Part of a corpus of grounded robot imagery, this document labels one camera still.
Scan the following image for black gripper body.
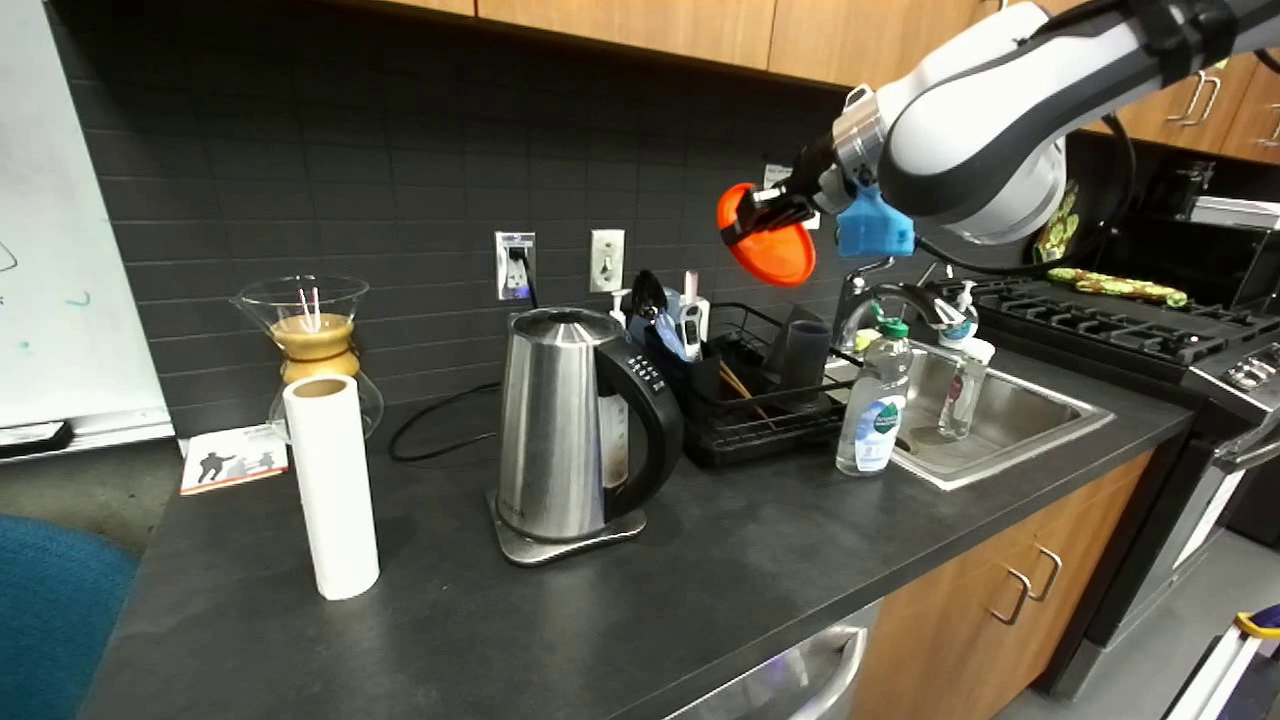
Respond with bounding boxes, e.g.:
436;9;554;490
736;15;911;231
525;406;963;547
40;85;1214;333
770;129;861;229

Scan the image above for orange round plate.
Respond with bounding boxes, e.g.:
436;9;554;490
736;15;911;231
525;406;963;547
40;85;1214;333
714;180;823;292

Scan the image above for white bottle in rack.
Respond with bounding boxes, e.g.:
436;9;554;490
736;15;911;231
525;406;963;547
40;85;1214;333
676;263;718;365

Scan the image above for dark cup in rack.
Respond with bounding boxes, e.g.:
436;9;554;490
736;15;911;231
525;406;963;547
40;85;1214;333
776;302;835;391

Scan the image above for blue cloth in rack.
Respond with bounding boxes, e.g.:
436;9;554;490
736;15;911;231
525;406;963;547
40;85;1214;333
629;309;695;365

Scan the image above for wooden utensil in rack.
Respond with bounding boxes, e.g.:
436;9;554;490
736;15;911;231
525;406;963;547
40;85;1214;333
718;354;782;431

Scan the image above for chrome sink faucet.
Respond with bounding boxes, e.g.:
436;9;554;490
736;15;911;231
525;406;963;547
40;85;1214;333
835;261;1002;368

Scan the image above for clear dish soap bottle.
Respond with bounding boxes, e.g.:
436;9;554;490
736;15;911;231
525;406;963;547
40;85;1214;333
832;316;919;480

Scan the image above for stainless steel electric kettle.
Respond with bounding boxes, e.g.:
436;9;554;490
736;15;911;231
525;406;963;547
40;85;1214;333
493;302;690;545

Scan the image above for stainless steel sink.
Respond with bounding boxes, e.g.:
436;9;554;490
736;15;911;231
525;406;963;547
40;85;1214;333
890;340;1120;496

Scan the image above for green yellow patterned item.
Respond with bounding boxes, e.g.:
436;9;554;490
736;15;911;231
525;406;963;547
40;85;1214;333
1032;176;1194;311

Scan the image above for steel kettle base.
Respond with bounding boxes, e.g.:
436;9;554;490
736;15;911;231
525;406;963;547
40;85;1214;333
486;490;651;569

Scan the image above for black kitchen stove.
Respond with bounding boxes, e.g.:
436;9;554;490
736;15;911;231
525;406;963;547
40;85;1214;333
977;132;1280;705

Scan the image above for wooden base cabinet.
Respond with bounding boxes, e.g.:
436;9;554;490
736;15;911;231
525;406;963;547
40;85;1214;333
843;446;1159;720

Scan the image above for stainless steel dishwasher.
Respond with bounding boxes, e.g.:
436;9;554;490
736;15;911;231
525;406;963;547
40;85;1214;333
661;599;890;720

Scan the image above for glass pour-over coffee maker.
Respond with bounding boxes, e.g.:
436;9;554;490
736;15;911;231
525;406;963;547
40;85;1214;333
225;270;389;444

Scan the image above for white paper towel roll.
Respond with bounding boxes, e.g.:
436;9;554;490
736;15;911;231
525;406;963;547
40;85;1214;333
281;368;386;605

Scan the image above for printed paper card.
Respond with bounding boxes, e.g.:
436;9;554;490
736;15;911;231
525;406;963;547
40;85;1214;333
175;418;294;498

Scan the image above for yellow and blue tool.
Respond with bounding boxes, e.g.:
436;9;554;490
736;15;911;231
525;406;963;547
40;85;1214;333
1233;605;1280;649

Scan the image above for white whiteboard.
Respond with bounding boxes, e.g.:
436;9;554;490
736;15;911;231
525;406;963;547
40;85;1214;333
0;0;179;450

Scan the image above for blue chair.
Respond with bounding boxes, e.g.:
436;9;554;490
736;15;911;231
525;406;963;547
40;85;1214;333
0;512;143;720

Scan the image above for black wire plate rack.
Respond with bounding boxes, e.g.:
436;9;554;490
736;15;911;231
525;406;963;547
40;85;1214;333
666;300;861;472

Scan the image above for wooden wall cabinets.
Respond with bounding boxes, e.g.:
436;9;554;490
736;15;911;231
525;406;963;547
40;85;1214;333
334;0;1280;167

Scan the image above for white wall outlet with plug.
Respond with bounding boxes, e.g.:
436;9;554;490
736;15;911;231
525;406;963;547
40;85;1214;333
493;229;539;302

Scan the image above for black power cable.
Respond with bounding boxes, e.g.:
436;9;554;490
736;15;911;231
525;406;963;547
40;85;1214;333
386;377;504;466

